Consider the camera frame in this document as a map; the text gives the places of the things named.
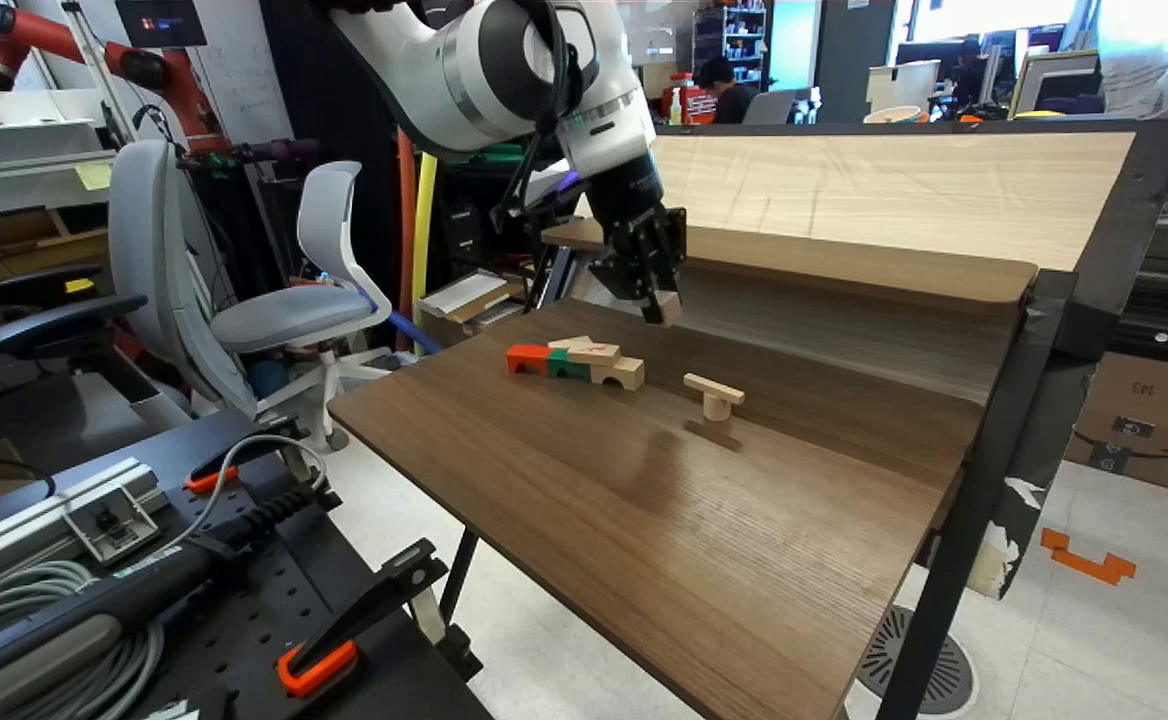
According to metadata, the grey-framed monitor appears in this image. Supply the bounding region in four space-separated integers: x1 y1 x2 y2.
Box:
1012 47 1109 119

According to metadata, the black metal desk frame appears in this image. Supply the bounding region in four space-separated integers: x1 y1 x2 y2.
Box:
876 117 1168 720

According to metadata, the orange hose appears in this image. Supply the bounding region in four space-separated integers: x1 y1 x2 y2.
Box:
393 126 422 302

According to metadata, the light wood desk back panel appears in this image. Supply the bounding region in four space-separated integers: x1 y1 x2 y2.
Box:
643 126 1141 274

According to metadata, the long wooden block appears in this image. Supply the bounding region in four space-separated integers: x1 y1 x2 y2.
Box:
548 333 625 371

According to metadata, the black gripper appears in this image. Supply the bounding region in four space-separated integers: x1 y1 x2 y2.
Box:
593 194 694 329

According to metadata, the black perforated workbench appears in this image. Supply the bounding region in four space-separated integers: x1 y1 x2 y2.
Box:
0 402 498 720

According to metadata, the orange rectangular block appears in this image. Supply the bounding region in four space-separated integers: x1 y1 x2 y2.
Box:
504 341 553 376

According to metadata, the stack of flat boxes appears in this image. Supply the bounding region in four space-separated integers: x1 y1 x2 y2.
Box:
417 266 524 349

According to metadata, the silver aluminium extrusion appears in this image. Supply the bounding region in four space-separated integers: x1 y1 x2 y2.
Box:
0 456 164 596

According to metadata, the T-shaped wooden block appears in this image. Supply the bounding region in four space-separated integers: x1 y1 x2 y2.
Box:
682 369 748 427

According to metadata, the brown cardboard box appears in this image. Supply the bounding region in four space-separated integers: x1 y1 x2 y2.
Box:
1065 349 1168 495

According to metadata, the green block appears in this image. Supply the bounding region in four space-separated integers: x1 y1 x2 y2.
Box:
544 349 599 386

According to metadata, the white thin cable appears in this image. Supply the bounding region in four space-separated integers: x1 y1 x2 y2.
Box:
159 427 338 550

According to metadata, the brown wooden desk shelf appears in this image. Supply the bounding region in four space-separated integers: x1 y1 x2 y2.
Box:
536 214 1044 311

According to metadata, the grey shell chair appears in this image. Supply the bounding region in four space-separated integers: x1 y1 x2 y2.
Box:
211 157 401 456

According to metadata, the yellow hose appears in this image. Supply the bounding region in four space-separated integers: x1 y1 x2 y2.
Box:
408 147 443 311

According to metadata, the black clamp with orange handle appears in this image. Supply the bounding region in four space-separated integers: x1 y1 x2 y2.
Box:
181 461 346 545
272 534 454 702

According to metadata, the chunky wooden block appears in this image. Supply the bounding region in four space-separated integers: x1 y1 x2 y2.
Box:
593 351 654 396

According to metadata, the grey cable bundle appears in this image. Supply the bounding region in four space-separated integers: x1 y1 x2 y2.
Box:
0 554 173 715

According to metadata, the grey mesh office chair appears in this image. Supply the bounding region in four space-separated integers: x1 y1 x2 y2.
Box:
0 135 265 419

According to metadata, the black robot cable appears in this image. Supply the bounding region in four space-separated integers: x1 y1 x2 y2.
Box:
493 0 593 232

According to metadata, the round metal floor drain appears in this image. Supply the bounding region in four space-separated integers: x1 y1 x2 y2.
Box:
855 603 980 720

